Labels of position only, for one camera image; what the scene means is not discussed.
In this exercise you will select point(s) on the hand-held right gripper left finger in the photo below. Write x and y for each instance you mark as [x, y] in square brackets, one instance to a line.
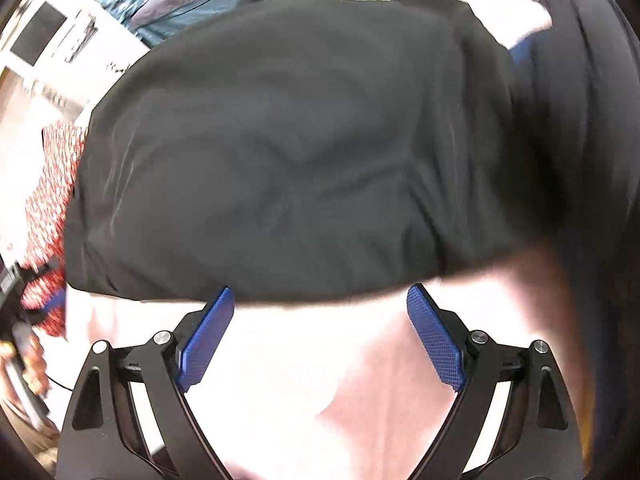
[207, 340]

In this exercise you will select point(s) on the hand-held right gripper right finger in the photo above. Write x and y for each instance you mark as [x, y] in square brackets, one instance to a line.
[435, 340]

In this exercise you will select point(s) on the black zip jacket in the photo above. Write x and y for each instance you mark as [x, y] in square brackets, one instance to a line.
[290, 160]

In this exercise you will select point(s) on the person's left hand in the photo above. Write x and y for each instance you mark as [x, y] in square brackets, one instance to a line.
[31, 360]

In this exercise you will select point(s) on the red floral garment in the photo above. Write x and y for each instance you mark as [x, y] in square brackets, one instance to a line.
[52, 200]

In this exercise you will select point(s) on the pink blanket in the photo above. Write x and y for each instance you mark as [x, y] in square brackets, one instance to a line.
[320, 360]

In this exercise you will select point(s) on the white cabinet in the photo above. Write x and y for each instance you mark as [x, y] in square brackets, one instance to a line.
[55, 40]

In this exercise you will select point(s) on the dark cloth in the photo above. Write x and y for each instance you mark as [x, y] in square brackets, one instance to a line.
[585, 135]

